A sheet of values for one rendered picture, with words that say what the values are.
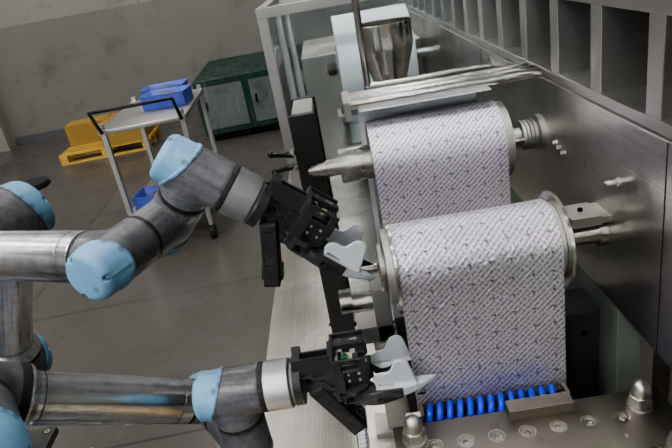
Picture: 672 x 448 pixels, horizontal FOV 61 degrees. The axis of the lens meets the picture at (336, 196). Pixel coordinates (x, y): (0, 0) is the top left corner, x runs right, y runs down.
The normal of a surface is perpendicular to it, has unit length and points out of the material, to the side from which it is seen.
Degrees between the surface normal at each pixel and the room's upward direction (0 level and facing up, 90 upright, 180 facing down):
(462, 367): 90
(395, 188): 92
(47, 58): 90
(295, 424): 0
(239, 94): 90
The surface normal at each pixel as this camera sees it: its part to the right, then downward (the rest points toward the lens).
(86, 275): -0.36, 0.41
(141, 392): 0.65, -0.54
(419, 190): 0.04, 0.40
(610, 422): -0.17, -0.91
